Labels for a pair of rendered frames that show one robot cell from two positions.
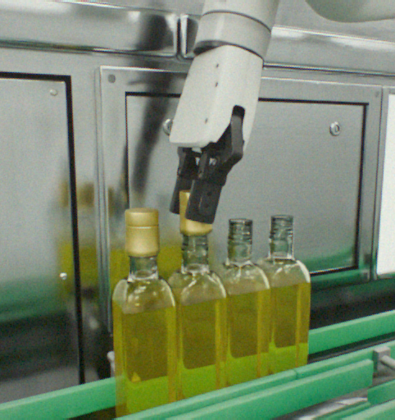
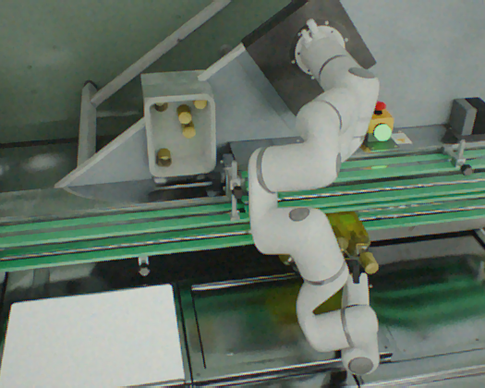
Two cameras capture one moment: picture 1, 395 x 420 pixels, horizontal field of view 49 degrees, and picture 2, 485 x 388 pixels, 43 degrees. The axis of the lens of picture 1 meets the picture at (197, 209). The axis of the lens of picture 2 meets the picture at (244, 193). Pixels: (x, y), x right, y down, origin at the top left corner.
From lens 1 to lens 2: 1.31 m
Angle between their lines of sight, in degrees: 57
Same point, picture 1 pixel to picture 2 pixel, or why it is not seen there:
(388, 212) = (167, 315)
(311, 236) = (233, 299)
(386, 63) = not seen: outside the picture
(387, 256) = (163, 293)
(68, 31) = (413, 363)
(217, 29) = not seen: hidden behind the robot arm
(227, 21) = not seen: hidden behind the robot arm
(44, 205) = (390, 309)
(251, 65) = (356, 297)
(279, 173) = (266, 325)
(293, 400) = (290, 203)
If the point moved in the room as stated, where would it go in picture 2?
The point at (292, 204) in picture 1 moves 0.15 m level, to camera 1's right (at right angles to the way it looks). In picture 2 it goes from (252, 312) to (198, 300)
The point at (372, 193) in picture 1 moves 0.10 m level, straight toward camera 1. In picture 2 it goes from (187, 322) to (217, 297)
